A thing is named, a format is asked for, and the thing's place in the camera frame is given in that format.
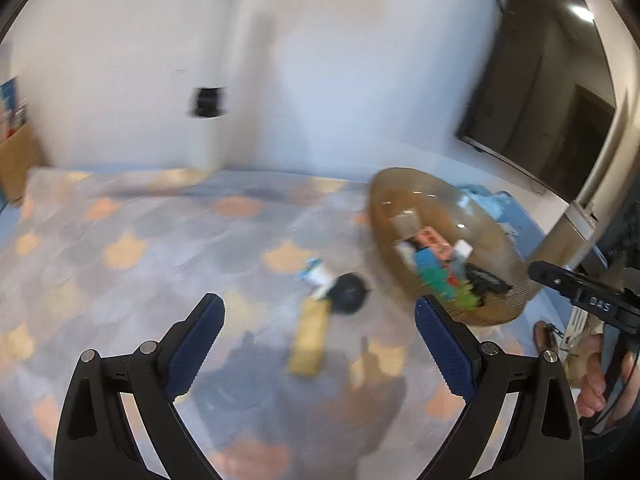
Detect person right hand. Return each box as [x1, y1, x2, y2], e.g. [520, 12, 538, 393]
[576, 335, 639, 427]

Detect blue tissue pack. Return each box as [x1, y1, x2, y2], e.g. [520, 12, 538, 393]
[459, 185, 513, 221]

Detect fan pattern table mat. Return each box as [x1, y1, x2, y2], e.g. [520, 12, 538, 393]
[0, 167, 566, 480]

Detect blue rectangular box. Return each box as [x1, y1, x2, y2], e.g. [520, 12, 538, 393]
[413, 247, 442, 273]

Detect amber ribbed glass bowl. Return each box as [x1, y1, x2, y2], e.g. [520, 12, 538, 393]
[367, 168, 528, 326]

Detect dark green translucent figurine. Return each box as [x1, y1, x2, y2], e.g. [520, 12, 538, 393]
[419, 266, 457, 301]

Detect yellow rectangular device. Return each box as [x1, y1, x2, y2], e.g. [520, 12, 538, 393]
[288, 298, 331, 378]

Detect white desk lamp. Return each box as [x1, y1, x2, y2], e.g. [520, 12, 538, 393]
[189, 0, 277, 174]

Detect black ball toy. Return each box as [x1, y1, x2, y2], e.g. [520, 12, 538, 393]
[326, 273, 369, 315]

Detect white cube charger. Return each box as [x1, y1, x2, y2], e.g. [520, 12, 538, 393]
[452, 240, 474, 263]

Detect cardboard pen holder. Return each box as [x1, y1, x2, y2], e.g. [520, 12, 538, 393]
[0, 124, 47, 203]

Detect pink capybara card box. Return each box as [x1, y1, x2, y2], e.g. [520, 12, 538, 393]
[412, 226, 452, 261]

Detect black monitor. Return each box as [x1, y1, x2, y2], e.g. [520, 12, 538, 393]
[457, 0, 616, 202]

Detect black dragon figurine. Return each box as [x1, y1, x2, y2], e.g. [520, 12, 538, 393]
[465, 264, 512, 301]

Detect light green translucent figurine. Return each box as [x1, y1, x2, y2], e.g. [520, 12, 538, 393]
[454, 288, 484, 310]

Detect white slotted spatula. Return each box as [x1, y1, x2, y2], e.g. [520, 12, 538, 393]
[560, 306, 589, 352]

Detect stack of books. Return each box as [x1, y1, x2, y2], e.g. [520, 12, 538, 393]
[1, 77, 27, 141]

